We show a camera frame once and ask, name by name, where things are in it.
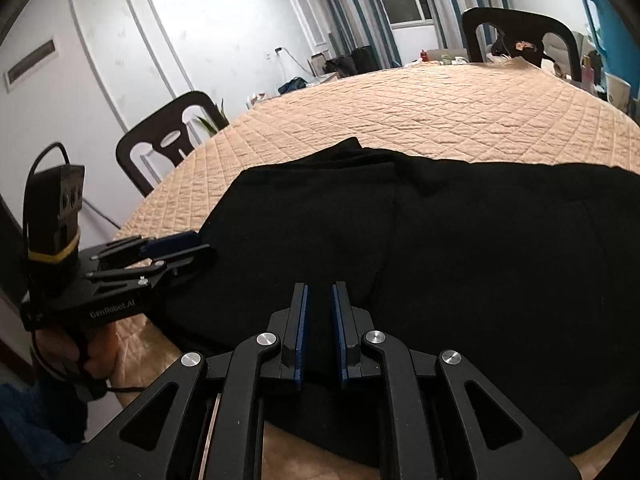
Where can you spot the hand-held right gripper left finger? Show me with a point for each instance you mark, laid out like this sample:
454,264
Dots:
301,335

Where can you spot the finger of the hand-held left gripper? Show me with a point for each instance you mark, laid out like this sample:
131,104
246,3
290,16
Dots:
195,260
170,244

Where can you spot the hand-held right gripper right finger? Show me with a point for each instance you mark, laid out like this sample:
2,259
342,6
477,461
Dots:
340,335

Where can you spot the black pants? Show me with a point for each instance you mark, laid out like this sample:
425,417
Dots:
475,260

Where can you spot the person's left hand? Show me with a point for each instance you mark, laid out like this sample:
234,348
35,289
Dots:
55,345

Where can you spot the grey metal rod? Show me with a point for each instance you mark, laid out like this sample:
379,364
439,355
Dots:
100,211

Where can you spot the dark wooden chair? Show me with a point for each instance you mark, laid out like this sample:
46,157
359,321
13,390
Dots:
500,15
150,130

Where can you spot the green plant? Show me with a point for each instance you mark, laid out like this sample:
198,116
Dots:
212,122

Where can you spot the black bag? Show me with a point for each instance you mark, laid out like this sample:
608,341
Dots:
292,86

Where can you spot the white framed board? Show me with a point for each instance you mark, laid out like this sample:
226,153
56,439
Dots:
316,63

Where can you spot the peach quilted blanket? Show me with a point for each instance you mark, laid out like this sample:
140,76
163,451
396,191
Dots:
425,110

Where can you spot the dark luggage pile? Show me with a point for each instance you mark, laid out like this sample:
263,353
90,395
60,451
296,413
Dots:
357,60

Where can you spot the striped curtain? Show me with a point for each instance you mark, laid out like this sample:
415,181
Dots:
345,20
450,5

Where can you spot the pink bottle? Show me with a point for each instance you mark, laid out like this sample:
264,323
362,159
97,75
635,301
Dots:
589,72

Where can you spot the white armchair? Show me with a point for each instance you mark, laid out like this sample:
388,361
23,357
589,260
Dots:
560,42

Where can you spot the white paper bucket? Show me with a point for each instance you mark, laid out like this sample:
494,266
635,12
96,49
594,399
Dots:
617,92

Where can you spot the teal plastic stand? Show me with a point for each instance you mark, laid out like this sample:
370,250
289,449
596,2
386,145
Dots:
615,35

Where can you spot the dark wall frame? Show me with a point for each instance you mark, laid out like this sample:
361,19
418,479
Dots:
30,65

